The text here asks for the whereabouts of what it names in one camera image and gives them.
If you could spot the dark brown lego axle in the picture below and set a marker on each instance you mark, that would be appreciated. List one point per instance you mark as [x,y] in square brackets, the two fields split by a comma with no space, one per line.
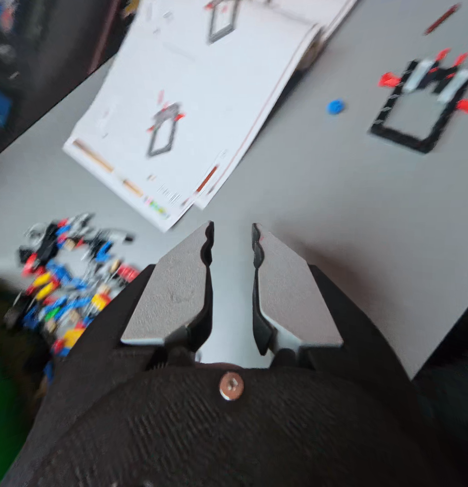
[442,19]

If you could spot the lego instruction booklet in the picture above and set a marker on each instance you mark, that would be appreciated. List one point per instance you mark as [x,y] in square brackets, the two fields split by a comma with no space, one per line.
[203,95]

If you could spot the red lego axle pin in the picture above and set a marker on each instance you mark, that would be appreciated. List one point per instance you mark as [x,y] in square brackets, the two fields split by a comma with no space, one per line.
[460,60]

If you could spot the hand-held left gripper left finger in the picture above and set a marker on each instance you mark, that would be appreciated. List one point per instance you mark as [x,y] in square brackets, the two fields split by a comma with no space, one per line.
[173,296]

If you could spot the black lego frame assembly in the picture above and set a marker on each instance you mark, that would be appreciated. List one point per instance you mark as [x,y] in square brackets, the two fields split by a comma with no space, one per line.
[401,137]

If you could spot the pile of loose lego pieces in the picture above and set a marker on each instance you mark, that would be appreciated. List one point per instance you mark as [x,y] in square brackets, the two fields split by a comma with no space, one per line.
[66,289]

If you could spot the green plastic bin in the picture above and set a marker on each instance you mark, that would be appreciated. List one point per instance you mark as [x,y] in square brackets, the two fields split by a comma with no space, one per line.
[1,399]

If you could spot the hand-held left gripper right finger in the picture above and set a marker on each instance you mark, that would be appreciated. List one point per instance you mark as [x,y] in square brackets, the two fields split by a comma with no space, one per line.
[294,300]

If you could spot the blue lego gear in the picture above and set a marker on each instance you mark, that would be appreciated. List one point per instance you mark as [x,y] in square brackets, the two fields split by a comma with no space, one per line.
[336,107]

